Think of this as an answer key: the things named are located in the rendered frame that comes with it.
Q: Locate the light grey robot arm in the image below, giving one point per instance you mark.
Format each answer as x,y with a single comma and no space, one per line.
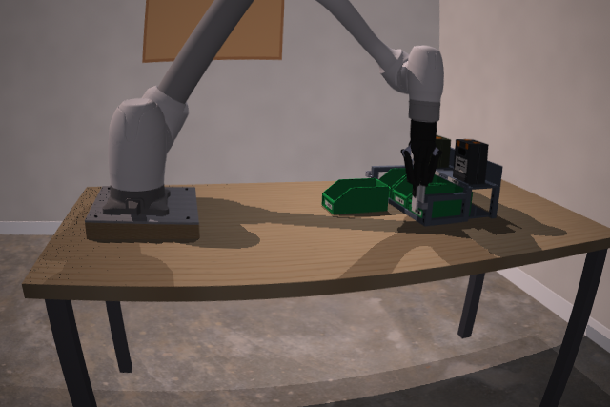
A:
137,136

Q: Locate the green bin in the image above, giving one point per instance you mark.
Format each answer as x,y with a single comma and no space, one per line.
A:
392,178
405,188
442,208
354,196

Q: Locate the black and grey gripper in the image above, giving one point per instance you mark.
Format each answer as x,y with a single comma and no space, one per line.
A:
423,173

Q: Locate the grey metal shelf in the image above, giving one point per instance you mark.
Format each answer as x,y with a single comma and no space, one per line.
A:
492,180

